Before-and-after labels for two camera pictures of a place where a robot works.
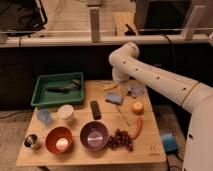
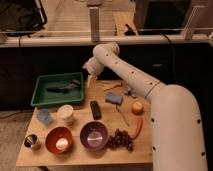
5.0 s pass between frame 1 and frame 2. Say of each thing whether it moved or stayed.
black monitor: stayed
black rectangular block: stayed
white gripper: moved
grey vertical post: stayed
